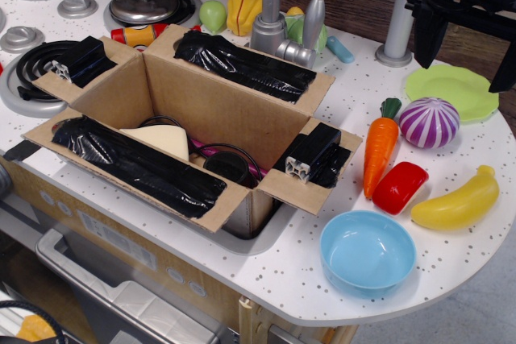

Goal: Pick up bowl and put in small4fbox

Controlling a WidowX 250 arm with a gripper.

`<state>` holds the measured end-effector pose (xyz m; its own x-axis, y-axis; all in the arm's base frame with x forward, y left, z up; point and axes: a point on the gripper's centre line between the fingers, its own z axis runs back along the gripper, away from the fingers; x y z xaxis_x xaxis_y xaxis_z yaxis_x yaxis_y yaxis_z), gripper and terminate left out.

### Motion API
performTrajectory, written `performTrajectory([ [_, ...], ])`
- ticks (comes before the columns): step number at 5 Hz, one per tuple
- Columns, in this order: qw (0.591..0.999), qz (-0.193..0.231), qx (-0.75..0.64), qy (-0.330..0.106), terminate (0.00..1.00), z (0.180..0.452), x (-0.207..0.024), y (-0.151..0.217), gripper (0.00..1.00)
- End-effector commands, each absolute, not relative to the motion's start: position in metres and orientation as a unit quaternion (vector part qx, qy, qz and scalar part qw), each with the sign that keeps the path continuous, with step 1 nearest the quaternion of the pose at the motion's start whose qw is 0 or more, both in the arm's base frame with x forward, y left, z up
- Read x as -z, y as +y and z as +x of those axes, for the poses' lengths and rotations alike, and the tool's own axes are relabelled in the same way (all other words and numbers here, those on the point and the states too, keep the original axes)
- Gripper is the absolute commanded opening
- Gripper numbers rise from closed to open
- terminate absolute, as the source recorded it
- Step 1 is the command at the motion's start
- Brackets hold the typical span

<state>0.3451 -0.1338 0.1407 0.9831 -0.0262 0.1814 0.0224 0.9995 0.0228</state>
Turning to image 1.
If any grey toy faucet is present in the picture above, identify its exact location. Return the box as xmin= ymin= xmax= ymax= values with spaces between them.
xmin=250 ymin=0 xmax=326 ymax=68

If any pink toy utensil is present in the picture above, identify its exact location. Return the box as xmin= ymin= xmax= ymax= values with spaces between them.
xmin=188 ymin=138 xmax=268 ymax=180

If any green toy pear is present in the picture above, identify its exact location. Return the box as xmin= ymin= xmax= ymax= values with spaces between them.
xmin=199 ymin=0 xmax=227 ymax=33

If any yellow toy banana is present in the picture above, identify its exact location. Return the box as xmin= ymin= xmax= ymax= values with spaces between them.
xmin=410 ymin=165 xmax=500 ymax=230

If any light blue plastic bowl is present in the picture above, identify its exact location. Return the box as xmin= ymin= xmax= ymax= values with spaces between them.
xmin=319 ymin=210 xmax=417 ymax=298

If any cream foam wedge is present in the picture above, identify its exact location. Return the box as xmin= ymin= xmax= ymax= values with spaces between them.
xmin=120 ymin=125 xmax=189 ymax=161

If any red toy pepper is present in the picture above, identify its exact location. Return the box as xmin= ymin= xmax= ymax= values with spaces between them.
xmin=372 ymin=161 xmax=429 ymax=215

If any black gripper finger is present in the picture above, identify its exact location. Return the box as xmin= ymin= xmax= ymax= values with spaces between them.
xmin=414 ymin=0 xmax=447 ymax=68
xmin=489 ymin=15 xmax=515 ymax=93

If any orange toy carrot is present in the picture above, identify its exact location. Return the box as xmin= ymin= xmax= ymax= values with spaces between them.
xmin=363 ymin=97 xmax=402 ymax=199

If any red orange toy sausage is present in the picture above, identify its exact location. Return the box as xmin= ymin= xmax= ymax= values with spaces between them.
xmin=110 ymin=23 xmax=202 ymax=48

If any light blue toy knife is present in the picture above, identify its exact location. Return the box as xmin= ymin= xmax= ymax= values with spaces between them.
xmin=327 ymin=35 xmax=355 ymax=64

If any green toy cabbage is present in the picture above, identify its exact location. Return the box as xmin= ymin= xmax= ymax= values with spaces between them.
xmin=285 ymin=15 xmax=327 ymax=54

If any light green plastic plate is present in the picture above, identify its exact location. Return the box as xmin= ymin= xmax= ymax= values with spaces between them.
xmin=405 ymin=64 xmax=499 ymax=122

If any aluminium extrusion with black tape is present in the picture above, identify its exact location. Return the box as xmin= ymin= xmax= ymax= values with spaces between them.
xmin=52 ymin=36 xmax=106 ymax=88
xmin=285 ymin=122 xmax=341 ymax=184

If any grey stove knob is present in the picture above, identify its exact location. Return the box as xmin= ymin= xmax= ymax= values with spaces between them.
xmin=1 ymin=26 xmax=44 ymax=53
xmin=57 ymin=0 xmax=98 ymax=19

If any grey oven door handle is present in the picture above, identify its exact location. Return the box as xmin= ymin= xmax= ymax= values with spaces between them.
xmin=35 ymin=229 xmax=232 ymax=343

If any grey support pole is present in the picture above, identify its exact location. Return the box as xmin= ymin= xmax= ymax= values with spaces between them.
xmin=375 ymin=0 xmax=414 ymax=68

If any yellow toy bell pepper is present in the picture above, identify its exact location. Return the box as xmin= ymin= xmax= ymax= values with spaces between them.
xmin=227 ymin=0 xmax=263 ymax=36

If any open cardboard box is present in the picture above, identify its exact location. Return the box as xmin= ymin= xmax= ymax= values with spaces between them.
xmin=22 ymin=23 xmax=364 ymax=234

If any black stove burner coil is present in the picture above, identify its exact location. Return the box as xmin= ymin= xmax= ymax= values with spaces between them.
xmin=15 ymin=40 xmax=77 ymax=102

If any small yellow toy lemon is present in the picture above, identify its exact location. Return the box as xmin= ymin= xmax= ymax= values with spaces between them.
xmin=286 ymin=6 xmax=304 ymax=16

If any purple striped toy onion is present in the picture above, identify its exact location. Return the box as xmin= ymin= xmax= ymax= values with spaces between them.
xmin=399 ymin=97 xmax=460 ymax=149

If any black cable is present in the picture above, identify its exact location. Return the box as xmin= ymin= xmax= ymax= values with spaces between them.
xmin=138 ymin=114 xmax=268 ymax=190

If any steel pot lid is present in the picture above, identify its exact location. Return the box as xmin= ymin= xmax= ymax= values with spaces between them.
xmin=109 ymin=0 xmax=180 ymax=24

